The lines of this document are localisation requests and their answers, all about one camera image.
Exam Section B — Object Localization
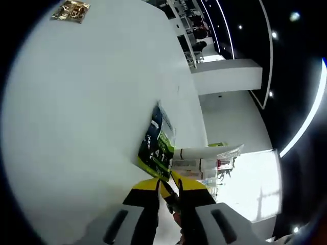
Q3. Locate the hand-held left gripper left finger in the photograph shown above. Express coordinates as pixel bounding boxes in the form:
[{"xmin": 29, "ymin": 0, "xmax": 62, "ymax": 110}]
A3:
[{"xmin": 86, "ymin": 178, "xmax": 161, "ymax": 245}]

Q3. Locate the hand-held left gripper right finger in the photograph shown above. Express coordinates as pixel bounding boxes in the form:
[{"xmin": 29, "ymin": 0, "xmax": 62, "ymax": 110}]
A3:
[{"xmin": 177, "ymin": 176, "xmax": 256, "ymax": 245}]

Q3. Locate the white pump skincare bottle red collar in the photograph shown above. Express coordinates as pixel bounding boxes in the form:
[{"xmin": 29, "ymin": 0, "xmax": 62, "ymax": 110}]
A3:
[{"xmin": 170, "ymin": 158, "xmax": 233, "ymax": 172}]

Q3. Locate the plain white skincare tube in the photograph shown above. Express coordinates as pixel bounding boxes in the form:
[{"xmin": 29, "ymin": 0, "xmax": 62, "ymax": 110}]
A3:
[{"xmin": 173, "ymin": 143, "xmax": 245, "ymax": 161}]

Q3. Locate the green and dark pamphlet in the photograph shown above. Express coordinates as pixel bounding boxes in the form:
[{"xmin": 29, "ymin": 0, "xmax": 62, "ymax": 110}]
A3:
[{"xmin": 136, "ymin": 101, "xmax": 177, "ymax": 182}]

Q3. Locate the bright window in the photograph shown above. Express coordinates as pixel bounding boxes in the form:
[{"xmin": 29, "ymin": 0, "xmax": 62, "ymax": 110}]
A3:
[{"xmin": 216, "ymin": 149, "xmax": 281, "ymax": 223}]

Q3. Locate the row of white counters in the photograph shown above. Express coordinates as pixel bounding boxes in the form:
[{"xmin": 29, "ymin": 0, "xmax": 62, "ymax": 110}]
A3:
[{"xmin": 165, "ymin": 0, "xmax": 231, "ymax": 70}]

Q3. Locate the gold foil packet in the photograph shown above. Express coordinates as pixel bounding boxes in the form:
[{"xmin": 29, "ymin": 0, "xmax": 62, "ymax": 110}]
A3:
[{"xmin": 50, "ymin": 0, "xmax": 91, "ymax": 24}]

